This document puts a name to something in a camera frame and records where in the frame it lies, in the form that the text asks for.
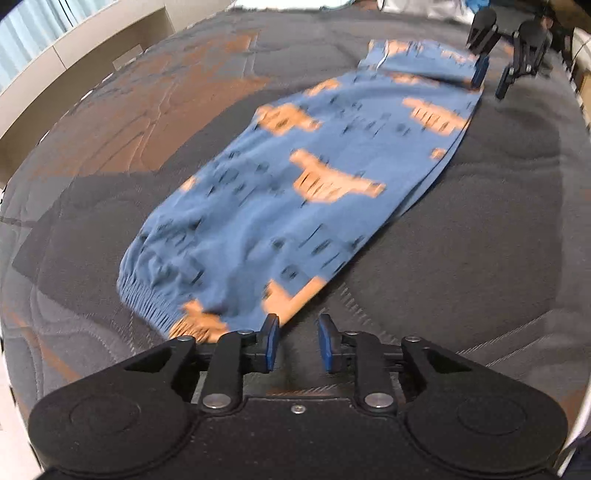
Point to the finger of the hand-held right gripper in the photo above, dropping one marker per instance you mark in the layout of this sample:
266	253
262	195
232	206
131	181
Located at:
480	71
526	50

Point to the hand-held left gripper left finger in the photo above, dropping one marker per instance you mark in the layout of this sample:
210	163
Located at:
269	342

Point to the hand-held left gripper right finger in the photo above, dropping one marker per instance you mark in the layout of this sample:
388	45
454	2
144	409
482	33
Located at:
326	342

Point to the blue patterned pants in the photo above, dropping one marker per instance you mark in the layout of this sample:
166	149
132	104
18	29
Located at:
295	217

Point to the light blue white blanket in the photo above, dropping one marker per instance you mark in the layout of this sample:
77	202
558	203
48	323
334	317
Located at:
286	3

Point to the grey orange quilted mattress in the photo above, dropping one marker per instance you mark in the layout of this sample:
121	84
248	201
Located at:
92	221

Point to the beige window ledge panel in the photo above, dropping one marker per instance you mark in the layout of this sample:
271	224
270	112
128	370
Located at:
69	74

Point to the light blue window curtain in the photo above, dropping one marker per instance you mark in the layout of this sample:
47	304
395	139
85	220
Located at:
27	32

